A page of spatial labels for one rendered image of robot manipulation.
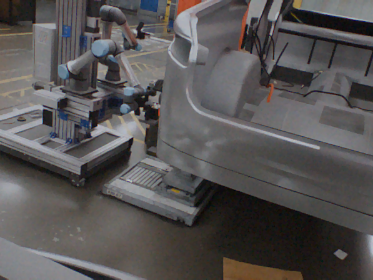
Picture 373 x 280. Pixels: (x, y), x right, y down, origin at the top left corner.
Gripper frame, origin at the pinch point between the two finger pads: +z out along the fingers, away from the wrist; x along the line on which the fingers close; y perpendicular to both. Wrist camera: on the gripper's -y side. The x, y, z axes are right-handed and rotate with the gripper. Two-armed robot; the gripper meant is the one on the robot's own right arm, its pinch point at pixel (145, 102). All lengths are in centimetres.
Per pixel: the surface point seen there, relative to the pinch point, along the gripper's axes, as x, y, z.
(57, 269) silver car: -100, 53, -233
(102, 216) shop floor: 1, -83, -50
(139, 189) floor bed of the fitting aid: -8, -75, -8
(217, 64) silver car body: -56, 45, -7
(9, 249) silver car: -91, 53, -234
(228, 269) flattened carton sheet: -104, -82, -54
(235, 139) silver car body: -96, 28, -94
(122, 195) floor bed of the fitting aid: -1, -77, -23
